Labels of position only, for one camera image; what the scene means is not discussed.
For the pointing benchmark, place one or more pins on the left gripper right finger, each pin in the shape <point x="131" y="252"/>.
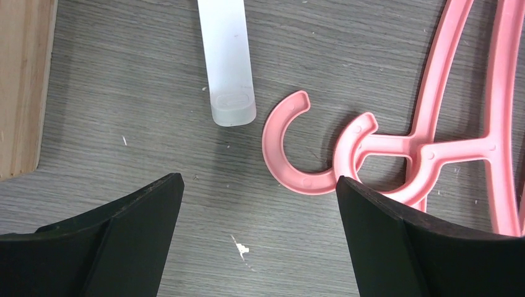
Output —
<point x="397" y="250"/>

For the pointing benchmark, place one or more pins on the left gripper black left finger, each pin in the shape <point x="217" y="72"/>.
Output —
<point x="117" y="249"/>

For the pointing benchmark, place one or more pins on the pink plastic hanger large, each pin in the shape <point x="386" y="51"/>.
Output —
<point x="360" y="140"/>

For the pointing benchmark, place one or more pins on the wooden tray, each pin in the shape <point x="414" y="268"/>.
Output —
<point x="27" y="32"/>

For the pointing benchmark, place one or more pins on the white metal clothes rack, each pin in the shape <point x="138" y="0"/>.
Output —
<point x="226" y="50"/>

